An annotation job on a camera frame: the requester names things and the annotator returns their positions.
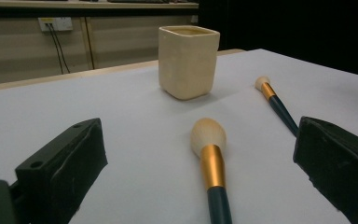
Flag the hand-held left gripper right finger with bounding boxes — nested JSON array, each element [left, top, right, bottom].
[[293, 116, 358, 224]]

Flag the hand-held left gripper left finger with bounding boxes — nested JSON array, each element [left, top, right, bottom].
[[14, 117, 109, 224]]

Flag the large makeup brush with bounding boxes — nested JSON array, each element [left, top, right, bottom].
[[189, 117, 233, 224]]

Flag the black wall cable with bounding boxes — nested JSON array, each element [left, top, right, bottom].
[[46, 22, 65, 76], [49, 22, 72, 75]]

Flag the dark horizontal rail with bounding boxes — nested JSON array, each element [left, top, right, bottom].
[[0, 0, 200, 19]]

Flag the small makeup brush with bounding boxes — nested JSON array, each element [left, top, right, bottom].
[[255, 76, 299, 137]]

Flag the black curtain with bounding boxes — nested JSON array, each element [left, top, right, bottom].
[[198, 0, 358, 79]]

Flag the cream square ceramic cup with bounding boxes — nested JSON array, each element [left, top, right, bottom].
[[158, 25, 221, 101]]

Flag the white table sheet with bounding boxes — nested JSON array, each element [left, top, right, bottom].
[[0, 48, 358, 224]]

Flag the white wall socket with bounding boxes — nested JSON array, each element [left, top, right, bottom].
[[37, 17, 74, 33]]

